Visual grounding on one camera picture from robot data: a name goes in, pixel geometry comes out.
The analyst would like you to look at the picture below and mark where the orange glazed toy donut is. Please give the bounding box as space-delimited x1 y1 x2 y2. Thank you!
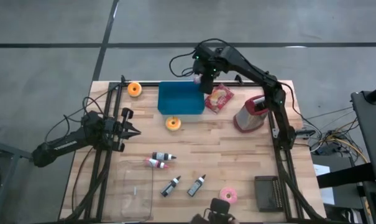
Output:
165 116 182 132
127 82 143 98

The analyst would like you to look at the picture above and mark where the white paper sheet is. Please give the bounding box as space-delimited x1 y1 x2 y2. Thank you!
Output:
313 164 335 206

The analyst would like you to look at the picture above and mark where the black box-shaped device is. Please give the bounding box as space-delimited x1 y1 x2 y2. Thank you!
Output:
209 198 231 216

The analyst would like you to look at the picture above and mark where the black aluminium table frame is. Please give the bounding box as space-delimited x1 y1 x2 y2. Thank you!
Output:
63 74 327 223

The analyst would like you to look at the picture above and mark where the black bar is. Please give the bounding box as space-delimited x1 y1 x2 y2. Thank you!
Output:
316 162 376 189

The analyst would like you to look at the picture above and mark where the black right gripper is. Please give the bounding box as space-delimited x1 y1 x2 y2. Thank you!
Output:
192 43 226 95

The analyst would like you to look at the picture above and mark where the grey equipment cart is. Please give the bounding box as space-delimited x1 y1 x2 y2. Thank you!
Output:
351 83 376 187

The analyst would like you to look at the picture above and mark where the black food colouring bottle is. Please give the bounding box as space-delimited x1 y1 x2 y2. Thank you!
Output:
186 174 206 197
160 175 181 198
152 151 177 162

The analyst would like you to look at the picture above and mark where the pink sprinkled toy donut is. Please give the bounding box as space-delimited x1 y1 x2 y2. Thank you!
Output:
219 187 238 205

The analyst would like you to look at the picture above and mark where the blue plastic bin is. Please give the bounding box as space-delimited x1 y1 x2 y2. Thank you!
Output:
157 81 206 115

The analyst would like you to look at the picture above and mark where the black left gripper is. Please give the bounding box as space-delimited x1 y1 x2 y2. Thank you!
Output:
102 107 142 153

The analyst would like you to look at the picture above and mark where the black perforated tray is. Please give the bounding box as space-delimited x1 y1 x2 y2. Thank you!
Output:
254 175 284 213

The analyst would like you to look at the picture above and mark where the grey metal stand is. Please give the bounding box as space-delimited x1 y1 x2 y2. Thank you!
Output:
0 136 39 224

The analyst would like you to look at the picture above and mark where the bundle of floor cables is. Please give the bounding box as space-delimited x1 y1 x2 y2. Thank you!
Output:
295 105 369 164

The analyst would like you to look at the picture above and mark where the clear plastic container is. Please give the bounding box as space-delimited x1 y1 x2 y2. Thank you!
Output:
119 159 154 222

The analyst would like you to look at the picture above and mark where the pink food colouring bottle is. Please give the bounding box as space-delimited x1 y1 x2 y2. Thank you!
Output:
145 157 170 170

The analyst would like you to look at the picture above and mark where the red snack packet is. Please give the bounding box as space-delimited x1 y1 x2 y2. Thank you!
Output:
204 83 235 114

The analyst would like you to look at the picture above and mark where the red-topped metal box grater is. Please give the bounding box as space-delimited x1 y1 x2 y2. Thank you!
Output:
232 95 270 134

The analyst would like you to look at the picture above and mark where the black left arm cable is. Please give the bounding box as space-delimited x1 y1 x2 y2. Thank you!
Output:
44 82 126 144

